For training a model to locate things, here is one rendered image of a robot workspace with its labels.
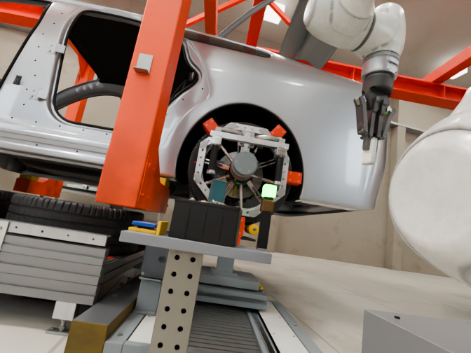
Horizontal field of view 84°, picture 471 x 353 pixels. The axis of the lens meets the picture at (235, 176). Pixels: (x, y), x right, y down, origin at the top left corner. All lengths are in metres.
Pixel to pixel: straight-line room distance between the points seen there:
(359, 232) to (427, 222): 8.78
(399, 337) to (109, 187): 1.01
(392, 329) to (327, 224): 7.95
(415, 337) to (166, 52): 1.24
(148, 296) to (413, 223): 1.20
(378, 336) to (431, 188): 0.33
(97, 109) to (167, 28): 6.77
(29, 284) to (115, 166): 0.57
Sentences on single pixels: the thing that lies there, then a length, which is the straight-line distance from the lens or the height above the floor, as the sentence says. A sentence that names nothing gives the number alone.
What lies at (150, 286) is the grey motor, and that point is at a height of 0.19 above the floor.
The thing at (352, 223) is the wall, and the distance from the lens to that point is 8.89.
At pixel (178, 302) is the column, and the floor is 0.28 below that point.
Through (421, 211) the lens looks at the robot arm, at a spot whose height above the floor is 0.54.
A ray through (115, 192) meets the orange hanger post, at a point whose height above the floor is 0.57.
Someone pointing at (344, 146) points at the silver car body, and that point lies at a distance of 1.87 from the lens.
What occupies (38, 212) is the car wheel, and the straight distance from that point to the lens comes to 1.48.
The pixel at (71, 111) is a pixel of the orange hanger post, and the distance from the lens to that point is 4.64.
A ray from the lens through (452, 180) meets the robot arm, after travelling 0.25.
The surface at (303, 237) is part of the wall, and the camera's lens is 8.06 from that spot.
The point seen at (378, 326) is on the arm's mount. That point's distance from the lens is 0.53.
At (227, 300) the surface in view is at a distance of 1.57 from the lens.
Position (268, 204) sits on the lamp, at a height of 0.60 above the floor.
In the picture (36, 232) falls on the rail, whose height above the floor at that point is 0.36.
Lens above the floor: 0.51
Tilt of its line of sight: 11 degrees up
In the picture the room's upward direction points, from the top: 9 degrees clockwise
